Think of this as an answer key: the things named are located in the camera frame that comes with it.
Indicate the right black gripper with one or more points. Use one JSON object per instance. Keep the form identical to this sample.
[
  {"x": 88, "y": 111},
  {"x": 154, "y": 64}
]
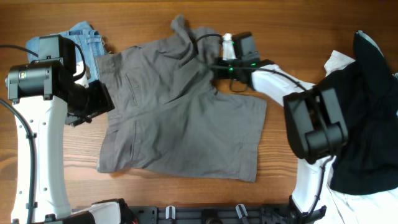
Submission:
[{"x": 219, "y": 73}]

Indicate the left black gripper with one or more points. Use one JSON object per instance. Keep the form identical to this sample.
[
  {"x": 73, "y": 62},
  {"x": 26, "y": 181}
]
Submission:
[{"x": 104, "y": 104}]

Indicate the grey shorts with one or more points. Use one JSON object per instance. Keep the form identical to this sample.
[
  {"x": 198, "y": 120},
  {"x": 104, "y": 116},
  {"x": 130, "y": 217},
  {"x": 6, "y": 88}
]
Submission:
[{"x": 169, "y": 118}]

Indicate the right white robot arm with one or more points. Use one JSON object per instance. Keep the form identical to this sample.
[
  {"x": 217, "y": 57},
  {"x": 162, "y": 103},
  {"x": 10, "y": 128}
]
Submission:
[{"x": 315, "y": 126}]

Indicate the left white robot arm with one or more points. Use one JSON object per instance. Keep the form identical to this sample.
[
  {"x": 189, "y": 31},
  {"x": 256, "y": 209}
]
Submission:
[{"x": 45, "y": 96}]

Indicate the folded blue denim shorts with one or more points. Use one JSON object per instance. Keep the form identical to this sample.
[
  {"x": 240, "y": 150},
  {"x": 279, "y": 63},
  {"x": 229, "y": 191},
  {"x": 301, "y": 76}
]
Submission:
[{"x": 89, "y": 40}]

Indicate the black garment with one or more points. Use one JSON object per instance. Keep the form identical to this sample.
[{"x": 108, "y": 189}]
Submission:
[{"x": 367, "y": 94}]

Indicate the white shirt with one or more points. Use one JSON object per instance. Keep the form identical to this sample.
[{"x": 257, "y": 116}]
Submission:
[{"x": 380, "y": 207}]

